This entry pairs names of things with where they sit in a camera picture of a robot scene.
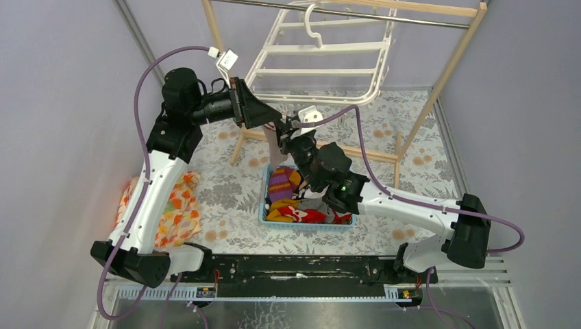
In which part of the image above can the floral patterned table mat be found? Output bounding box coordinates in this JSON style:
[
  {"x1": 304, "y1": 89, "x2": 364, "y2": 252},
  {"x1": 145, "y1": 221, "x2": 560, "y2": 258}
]
[{"x1": 186, "y1": 90, "x2": 461, "y2": 255}]

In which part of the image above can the orange floral cloth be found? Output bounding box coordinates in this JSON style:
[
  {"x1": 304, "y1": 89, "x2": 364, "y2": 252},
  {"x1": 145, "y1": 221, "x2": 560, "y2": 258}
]
[{"x1": 113, "y1": 170, "x2": 202, "y2": 251}]

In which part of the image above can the red white patterned sock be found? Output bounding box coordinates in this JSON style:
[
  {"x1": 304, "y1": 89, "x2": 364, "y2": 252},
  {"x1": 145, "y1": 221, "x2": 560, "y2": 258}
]
[{"x1": 277, "y1": 206, "x2": 327, "y2": 223}]

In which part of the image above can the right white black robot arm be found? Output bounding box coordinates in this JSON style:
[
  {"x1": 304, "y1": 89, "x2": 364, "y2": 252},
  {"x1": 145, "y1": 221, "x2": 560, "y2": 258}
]
[{"x1": 274, "y1": 119, "x2": 491, "y2": 282}]

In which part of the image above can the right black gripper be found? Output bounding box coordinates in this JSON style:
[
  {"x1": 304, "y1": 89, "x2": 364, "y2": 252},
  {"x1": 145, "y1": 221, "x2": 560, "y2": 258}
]
[{"x1": 272, "y1": 114, "x2": 320, "y2": 191}]

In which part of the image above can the blue plastic sock basket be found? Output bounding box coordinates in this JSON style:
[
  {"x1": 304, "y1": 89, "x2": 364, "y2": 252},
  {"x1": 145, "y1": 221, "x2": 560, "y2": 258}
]
[{"x1": 258, "y1": 165, "x2": 357, "y2": 232}]

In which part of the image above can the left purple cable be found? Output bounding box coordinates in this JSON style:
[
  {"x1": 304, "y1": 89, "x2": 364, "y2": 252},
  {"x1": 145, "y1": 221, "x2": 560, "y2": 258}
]
[{"x1": 97, "y1": 45, "x2": 219, "y2": 329}]

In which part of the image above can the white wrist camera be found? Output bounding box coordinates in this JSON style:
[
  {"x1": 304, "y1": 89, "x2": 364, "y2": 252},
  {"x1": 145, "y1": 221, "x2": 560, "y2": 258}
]
[
  {"x1": 290, "y1": 106, "x2": 323, "y2": 139},
  {"x1": 207, "y1": 47, "x2": 239, "y2": 86}
]

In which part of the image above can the white plastic clip hanger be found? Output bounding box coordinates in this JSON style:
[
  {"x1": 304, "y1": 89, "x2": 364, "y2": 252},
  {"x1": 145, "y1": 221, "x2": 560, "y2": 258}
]
[{"x1": 246, "y1": 1, "x2": 399, "y2": 105}]

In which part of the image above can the grey sock with red stripes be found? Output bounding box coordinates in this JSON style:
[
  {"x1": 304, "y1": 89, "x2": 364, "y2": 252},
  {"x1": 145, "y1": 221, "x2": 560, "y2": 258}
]
[{"x1": 262, "y1": 125, "x2": 288, "y2": 169}]

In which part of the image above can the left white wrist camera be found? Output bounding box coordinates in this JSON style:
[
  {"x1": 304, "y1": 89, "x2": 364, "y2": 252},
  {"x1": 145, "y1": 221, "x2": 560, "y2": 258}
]
[{"x1": 207, "y1": 47, "x2": 239, "y2": 86}]

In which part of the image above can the wooden drying rack frame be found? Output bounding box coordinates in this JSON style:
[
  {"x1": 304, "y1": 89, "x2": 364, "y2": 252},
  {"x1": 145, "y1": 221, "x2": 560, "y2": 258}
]
[{"x1": 200, "y1": 0, "x2": 489, "y2": 187}]

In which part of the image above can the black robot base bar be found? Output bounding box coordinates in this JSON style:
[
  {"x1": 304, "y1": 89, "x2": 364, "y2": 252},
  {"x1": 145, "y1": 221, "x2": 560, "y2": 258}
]
[{"x1": 180, "y1": 254, "x2": 438, "y2": 297}]

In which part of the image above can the grey striped cuff sock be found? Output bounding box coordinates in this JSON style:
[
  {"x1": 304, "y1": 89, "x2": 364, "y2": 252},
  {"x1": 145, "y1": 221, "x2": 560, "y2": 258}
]
[{"x1": 297, "y1": 198, "x2": 334, "y2": 217}]

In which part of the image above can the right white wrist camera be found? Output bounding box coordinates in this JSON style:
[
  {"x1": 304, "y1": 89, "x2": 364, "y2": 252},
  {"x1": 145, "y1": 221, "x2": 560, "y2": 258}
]
[{"x1": 290, "y1": 106, "x2": 323, "y2": 139}]

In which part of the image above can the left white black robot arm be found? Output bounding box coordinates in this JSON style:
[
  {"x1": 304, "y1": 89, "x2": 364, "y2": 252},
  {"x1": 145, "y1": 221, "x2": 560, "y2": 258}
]
[{"x1": 90, "y1": 68, "x2": 282, "y2": 288}]

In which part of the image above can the metal hanging rod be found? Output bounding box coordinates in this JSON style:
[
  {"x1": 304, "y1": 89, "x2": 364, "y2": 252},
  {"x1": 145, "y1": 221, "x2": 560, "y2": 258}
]
[{"x1": 217, "y1": 0, "x2": 469, "y2": 29}]

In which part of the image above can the purple orange striped sock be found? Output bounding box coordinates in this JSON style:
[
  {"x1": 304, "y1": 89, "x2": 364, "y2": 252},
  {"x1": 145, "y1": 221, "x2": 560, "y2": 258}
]
[{"x1": 268, "y1": 166, "x2": 302, "y2": 202}]

